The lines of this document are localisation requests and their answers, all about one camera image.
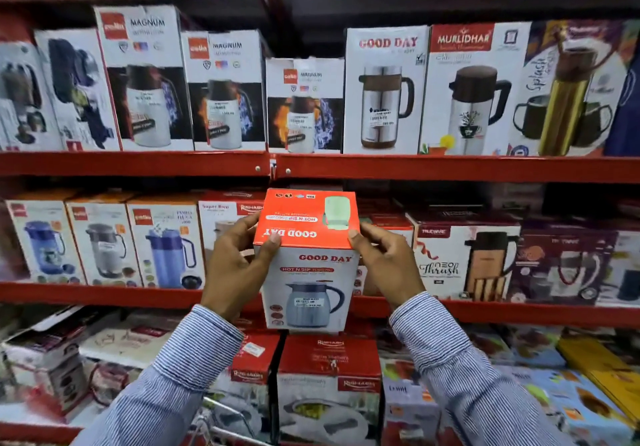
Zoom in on white box with steel mug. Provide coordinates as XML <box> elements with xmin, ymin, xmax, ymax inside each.
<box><xmin>342</xmin><ymin>25</ymin><xmax>431</xmax><ymax>156</ymax></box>

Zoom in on person's left hand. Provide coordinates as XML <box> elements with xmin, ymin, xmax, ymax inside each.
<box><xmin>200</xmin><ymin>211</ymin><xmax>282</xmax><ymax>322</ymax></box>

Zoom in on small white steel flask box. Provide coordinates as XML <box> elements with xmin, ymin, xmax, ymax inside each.
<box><xmin>265</xmin><ymin>57</ymin><xmax>346</xmax><ymax>155</ymax></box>

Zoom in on yellow box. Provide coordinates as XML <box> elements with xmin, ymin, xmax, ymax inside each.
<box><xmin>556</xmin><ymin>336</ymin><xmax>640</xmax><ymax>424</ymax></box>

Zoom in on person's left forearm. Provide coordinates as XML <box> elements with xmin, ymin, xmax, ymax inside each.
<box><xmin>71</xmin><ymin>304</ymin><xmax>246</xmax><ymax>446</ymax></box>

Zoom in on box with gold flask and cups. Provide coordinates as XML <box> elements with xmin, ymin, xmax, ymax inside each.
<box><xmin>507</xmin><ymin>19</ymin><xmax>640</xmax><ymax>158</ymax></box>

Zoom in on large white steel flask box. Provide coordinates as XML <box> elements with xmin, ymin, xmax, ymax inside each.
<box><xmin>93</xmin><ymin>4</ymin><xmax>195</xmax><ymax>152</ymax></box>

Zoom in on white box with grey jug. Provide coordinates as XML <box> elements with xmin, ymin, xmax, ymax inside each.
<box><xmin>65</xmin><ymin>201</ymin><xmax>144</xmax><ymax>288</ymax></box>

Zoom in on orange-topped blue jug box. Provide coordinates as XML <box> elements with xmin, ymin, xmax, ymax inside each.
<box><xmin>253</xmin><ymin>188</ymin><xmax>361</xmax><ymax>334</ymax></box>

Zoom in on grey box with dark flask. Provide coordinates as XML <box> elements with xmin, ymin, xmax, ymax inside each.
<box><xmin>0</xmin><ymin>41</ymin><xmax>64</xmax><ymax>153</ymax></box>

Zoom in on white box with blue jug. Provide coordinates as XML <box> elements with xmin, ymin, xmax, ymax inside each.
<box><xmin>126</xmin><ymin>201</ymin><xmax>206</xmax><ymax>290</ymax></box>
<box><xmin>5</xmin><ymin>199</ymin><xmax>87</xmax><ymax>286</ymax></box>

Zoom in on white box with brown-lid flask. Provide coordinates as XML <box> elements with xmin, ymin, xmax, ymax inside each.
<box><xmin>418</xmin><ymin>21</ymin><xmax>532</xmax><ymax>157</ymax></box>

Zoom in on medium white steel flask box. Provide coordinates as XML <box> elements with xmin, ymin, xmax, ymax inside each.
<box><xmin>180</xmin><ymin>29</ymin><xmax>268</xmax><ymax>152</ymax></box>

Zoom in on white box with wooden-look flask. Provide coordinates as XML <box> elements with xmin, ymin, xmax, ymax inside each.
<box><xmin>405</xmin><ymin>212</ymin><xmax>522</xmax><ymax>302</ymax></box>

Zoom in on red-topped white casserole box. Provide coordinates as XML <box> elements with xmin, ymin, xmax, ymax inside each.
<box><xmin>198</xmin><ymin>191</ymin><xmax>267</xmax><ymax>264</ymax></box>

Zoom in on dark blue box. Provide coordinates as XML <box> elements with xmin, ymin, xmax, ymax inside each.
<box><xmin>603</xmin><ymin>53</ymin><xmax>640</xmax><ymax>158</ymax></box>

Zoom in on flat white and red box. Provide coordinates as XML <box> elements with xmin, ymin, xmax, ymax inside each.
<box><xmin>79</xmin><ymin>311</ymin><xmax>187</xmax><ymax>370</ymax></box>

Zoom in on red and white casserole box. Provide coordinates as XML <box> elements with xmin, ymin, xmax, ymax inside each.
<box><xmin>276</xmin><ymin>335</ymin><xmax>383</xmax><ymax>446</ymax></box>
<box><xmin>206</xmin><ymin>330</ymin><xmax>282</xmax><ymax>442</ymax></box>

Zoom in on dark purple jug box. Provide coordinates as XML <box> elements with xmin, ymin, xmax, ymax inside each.
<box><xmin>507</xmin><ymin>220</ymin><xmax>619</xmax><ymax>306</ymax></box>

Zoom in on white box with black jug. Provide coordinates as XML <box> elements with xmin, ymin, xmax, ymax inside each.
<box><xmin>594</xmin><ymin>230</ymin><xmax>640</xmax><ymax>308</ymax></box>

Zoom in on white box with dark appliance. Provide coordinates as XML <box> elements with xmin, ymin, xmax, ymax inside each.
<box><xmin>33</xmin><ymin>28</ymin><xmax>122</xmax><ymax>152</ymax></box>

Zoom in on person's right forearm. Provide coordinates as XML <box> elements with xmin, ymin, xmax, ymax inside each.
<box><xmin>389</xmin><ymin>291</ymin><xmax>572</xmax><ymax>446</ymax></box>

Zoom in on person's right hand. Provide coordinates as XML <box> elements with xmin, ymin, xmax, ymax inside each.
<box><xmin>347</xmin><ymin>221</ymin><xmax>426</xmax><ymax>310</ymax></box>

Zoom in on colourful light blue box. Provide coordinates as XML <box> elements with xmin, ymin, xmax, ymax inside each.
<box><xmin>495</xmin><ymin>365</ymin><xmax>637</xmax><ymax>446</ymax></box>

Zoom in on metal wire cart frame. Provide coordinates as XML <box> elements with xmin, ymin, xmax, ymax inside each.
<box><xmin>189</xmin><ymin>395</ymin><xmax>273</xmax><ymax>446</ymax></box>

